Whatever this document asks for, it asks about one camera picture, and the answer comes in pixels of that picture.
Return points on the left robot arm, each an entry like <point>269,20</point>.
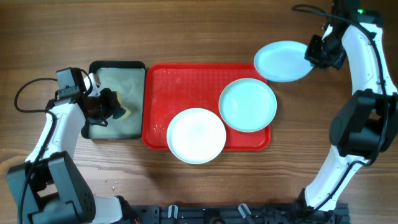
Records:
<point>48,187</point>

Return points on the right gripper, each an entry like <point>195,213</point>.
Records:
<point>310,55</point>

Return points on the light blue top plate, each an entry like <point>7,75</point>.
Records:
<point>282,61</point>

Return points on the light green right plate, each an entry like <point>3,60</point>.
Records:
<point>247,105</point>

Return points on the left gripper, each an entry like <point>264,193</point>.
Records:
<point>112,104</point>

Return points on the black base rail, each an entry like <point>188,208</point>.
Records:
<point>277,213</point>

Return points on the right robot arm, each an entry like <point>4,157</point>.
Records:
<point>367,124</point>

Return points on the black water basin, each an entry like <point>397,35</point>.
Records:
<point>128,79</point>

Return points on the white front plate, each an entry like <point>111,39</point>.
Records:
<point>196,136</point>

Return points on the red plastic tray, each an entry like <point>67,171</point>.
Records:
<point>174,87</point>

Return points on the green yellow sponge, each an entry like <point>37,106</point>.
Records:
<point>121,112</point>

